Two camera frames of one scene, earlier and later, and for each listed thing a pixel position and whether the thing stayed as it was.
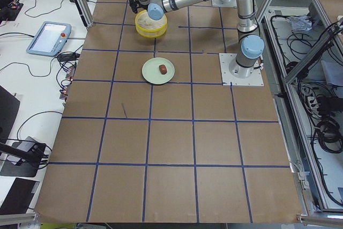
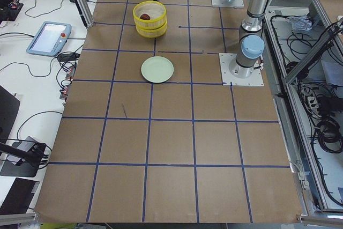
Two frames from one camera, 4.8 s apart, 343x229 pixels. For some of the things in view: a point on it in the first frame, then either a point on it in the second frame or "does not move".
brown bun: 163,69 -> 145,16
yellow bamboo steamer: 154,31 does not move
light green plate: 150,72 does not move
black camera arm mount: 35,155 does not move
